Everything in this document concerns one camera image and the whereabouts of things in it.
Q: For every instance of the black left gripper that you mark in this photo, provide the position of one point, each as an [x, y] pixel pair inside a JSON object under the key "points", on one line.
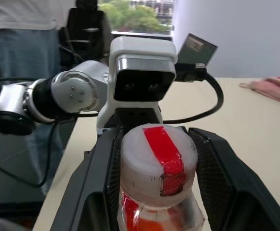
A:
{"points": [[136, 116]]}

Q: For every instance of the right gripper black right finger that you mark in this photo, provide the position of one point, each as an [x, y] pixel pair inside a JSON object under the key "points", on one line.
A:
{"points": [[231, 187]]}

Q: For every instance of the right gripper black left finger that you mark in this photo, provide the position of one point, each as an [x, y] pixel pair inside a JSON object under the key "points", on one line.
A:
{"points": [[86, 192]]}

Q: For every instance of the plastic bottle with white cap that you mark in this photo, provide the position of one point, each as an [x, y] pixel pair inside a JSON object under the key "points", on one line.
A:
{"points": [[154, 166]]}

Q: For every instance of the dark laptop screen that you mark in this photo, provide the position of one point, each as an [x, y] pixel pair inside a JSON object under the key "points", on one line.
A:
{"points": [[197, 48]]}

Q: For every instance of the grey rounded object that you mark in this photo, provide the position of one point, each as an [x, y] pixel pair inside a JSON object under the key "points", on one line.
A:
{"points": [[0, 225]]}

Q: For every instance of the window with trees outside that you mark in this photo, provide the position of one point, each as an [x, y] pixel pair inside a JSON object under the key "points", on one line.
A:
{"points": [[139, 14]]}

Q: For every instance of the black office chair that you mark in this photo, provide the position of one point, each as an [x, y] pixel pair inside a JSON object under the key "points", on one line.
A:
{"points": [[86, 21]]}

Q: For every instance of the pink cloth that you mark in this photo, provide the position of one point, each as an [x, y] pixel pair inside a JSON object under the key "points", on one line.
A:
{"points": [[273, 87]]}

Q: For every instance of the person in white shirt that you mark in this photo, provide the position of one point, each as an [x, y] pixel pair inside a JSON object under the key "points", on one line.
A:
{"points": [[21, 48]]}

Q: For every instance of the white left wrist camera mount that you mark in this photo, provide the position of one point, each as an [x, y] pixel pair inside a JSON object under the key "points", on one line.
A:
{"points": [[139, 62]]}

